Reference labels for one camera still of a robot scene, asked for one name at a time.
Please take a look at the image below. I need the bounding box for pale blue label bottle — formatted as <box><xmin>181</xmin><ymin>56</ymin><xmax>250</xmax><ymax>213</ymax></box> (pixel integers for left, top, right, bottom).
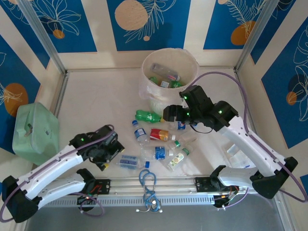
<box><xmin>116</xmin><ymin>154</ymin><xmax>151</xmax><ymax>170</ymax></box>

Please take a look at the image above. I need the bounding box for clear bottle green cap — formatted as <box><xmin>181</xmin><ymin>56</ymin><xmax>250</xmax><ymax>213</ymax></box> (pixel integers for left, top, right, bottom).
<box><xmin>173</xmin><ymin>133</ymin><xmax>199</xmax><ymax>147</ymax></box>

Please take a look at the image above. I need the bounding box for small water bottle blue cap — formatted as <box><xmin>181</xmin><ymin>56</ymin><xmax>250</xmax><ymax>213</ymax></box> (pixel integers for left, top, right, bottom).
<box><xmin>131</xmin><ymin>119</ymin><xmax>149</xmax><ymax>146</ymax></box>

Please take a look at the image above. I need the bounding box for blue label bottle white cap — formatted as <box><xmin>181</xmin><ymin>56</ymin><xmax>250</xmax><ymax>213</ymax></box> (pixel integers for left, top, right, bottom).
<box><xmin>140</xmin><ymin>146</ymin><xmax>174</xmax><ymax>161</ymax></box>

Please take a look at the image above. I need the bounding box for clear plastic bottle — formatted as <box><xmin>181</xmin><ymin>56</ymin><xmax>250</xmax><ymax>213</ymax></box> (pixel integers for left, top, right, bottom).
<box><xmin>150</xmin><ymin>62</ymin><xmax>180</xmax><ymax>81</ymax></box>

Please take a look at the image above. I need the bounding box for lemon label bottle green cap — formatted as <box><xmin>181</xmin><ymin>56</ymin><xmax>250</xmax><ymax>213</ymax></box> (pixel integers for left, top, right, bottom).
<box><xmin>167</xmin><ymin>147</ymin><xmax>194</xmax><ymax>172</ymax></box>

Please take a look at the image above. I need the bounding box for clear pepsi bottle blue cap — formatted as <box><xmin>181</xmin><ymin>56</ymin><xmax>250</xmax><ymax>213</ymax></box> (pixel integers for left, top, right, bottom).
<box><xmin>168</xmin><ymin>121</ymin><xmax>198</xmax><ymax>131</ymax></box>

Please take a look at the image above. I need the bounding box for red yellow label bottle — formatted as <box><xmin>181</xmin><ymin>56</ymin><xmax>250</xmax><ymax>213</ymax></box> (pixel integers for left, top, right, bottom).
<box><xmin>149</xmin><ymin>128</ymin><xmax>177</xmax><ymax>142</ymax></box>

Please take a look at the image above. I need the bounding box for mint green plastic case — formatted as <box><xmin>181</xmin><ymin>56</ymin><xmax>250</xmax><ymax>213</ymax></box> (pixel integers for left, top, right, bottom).
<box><xmin>12</xmin><ymin>102</ymin><xmax>60</xmax><ymax>166</ymax></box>

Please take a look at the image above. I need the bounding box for blue stethoscope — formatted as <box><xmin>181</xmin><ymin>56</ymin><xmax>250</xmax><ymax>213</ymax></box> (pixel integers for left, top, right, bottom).
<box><xmin>136</xmin><ymin>169</ymin><xmax>163</xmax><ymax>214</ymax></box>

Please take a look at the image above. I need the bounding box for clear plastic package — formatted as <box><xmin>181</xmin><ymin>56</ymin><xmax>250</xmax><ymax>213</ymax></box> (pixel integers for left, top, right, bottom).
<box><xmin>222</xmin><ymin>141</ymin><xmax>256</xmax><ymax>169</ymax></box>

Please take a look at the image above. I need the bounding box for grey metal panel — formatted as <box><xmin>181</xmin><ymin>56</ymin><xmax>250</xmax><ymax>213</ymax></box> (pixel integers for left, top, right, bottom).
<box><xmin>24</xmin><ymin>192</ymin><xmax>289</xmax><ymax>231</ymax></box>

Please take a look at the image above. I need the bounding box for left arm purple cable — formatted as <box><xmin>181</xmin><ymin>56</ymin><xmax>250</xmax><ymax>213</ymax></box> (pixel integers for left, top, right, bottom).
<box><xmin>0</xmin><ymin>124</ymin><xmax>116</xmax><ymax>222</ymax></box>

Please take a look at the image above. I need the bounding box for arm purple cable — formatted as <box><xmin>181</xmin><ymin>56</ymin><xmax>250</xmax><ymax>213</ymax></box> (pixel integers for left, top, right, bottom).
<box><xmin>191</xmin><ymin>71</ymin><xmax>308</xmax><ymax>210</ymax></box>
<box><xmin>0</xmin><ymin>124</ymin><xmax>116</xmax><ymax>222</ymax></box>

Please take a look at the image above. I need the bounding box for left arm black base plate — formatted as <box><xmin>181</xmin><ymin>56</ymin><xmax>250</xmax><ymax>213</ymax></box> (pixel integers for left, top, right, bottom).
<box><xmin>66</xmin><ymin>179</ymin><xmax>111</xmax><ymax>196</ymax></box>

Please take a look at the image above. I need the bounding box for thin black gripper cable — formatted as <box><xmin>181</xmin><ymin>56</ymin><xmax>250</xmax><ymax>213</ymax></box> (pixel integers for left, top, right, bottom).
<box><xmin>190</xmin><ymin>121</ymin><xmax>214</xmax><ymax>134</ymax></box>

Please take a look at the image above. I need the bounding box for coloured wire bundle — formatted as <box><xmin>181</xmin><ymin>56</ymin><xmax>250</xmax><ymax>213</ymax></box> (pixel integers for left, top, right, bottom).
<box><xmin>213</xmin><ymin>182</ymin><xmax>240</xmax><ymax>207</ymax></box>
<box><xmin>77</xmin><ymin>184</ymin><xmax>102</xmax><ymax>205</ymax></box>

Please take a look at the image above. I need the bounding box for slotted grey cable duct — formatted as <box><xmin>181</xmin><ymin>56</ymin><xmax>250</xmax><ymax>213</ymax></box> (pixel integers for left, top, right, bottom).
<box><xmin>30</xmin><ymin>197</ymin><xmax>215</xmax><ymax>208</ymax></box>

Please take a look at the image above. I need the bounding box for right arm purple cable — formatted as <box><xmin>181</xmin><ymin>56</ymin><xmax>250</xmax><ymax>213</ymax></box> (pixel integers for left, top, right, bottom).
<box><xmin>191</xmin><ymin>71</ymin><xmax>308</xmax><ymax>210</ymax></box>

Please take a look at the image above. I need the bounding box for aluminium front rail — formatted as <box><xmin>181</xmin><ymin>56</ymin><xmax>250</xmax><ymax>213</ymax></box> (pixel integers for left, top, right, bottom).
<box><xmin>20</xmin><ymin>173</ymin><xmax>287</xmax><ymax>199</ymax></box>

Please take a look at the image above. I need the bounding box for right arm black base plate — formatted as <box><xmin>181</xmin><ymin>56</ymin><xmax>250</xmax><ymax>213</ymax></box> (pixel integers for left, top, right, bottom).
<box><xmin>194</xmin><ymin>176</ymin><xmax>239</xmax><ymax>193</ymax></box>

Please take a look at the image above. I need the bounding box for aluminium frame post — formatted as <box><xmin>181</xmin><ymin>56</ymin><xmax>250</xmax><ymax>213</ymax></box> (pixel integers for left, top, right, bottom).
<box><xmin>234</xmin><ymin>0</ymin><xmax>277</xmax><ymax>73</ymax></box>
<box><xmin>18</xmin><ymin>0</ymin><xmax>67</xmax><ymax>75</ymax></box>

